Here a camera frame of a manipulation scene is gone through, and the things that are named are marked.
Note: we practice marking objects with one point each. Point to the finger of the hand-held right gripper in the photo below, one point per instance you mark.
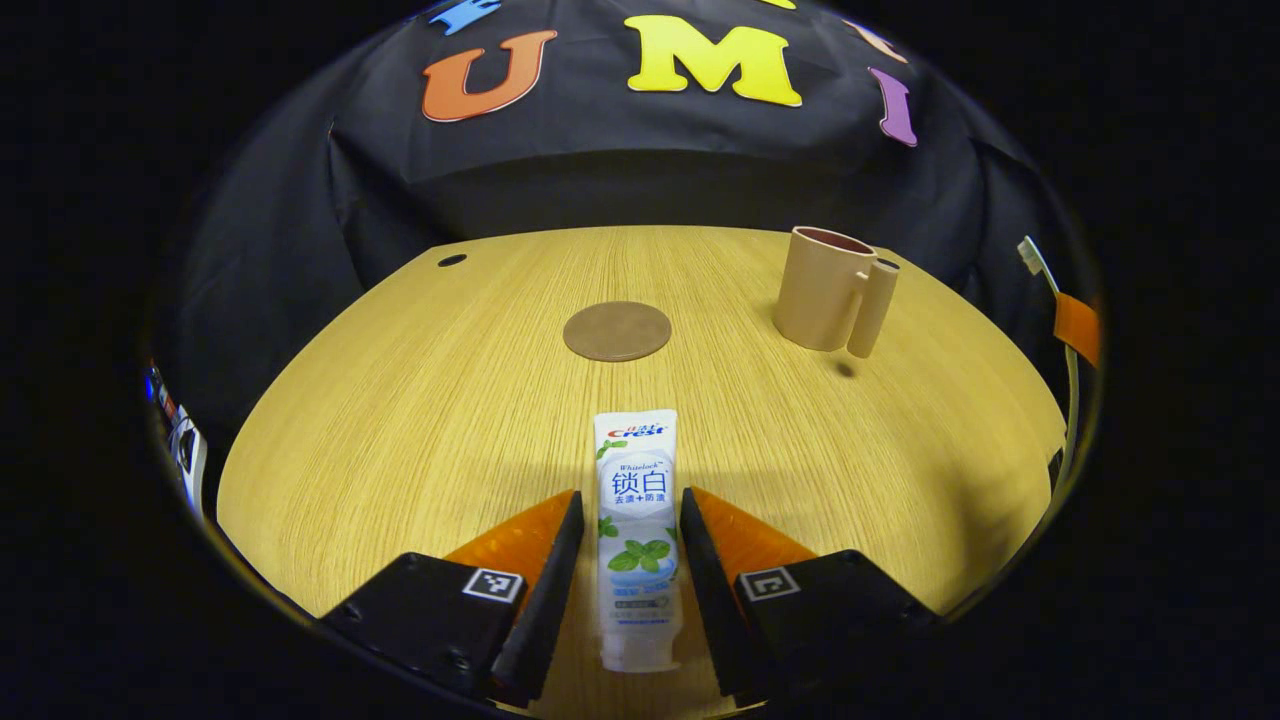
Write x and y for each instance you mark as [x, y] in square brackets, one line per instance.
[1077, 328]

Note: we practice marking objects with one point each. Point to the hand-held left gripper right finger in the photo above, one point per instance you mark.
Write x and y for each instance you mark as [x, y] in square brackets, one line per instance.
[712, 600]

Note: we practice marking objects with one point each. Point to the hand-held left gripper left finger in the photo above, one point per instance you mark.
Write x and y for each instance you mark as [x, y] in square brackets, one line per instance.
[548, 600]

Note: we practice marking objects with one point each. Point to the white toothbrush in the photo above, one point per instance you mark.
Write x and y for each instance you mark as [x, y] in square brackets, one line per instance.
[1030, 255]

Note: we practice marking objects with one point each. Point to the white toothpaste tube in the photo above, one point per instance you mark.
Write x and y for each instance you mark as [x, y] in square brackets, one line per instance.
[637, 540]

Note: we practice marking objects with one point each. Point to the beige cup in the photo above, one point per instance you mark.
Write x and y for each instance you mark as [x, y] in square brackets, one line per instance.
[825, 295]

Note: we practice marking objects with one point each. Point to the round brown coaster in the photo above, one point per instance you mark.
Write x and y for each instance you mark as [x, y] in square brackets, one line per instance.
[617, 331]

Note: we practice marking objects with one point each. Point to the white side desk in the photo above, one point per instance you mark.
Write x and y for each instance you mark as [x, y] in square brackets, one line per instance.
[190, 455]

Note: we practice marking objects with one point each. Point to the black backdrop cloth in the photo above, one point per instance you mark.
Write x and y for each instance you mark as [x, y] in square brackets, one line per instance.
[600, 160]

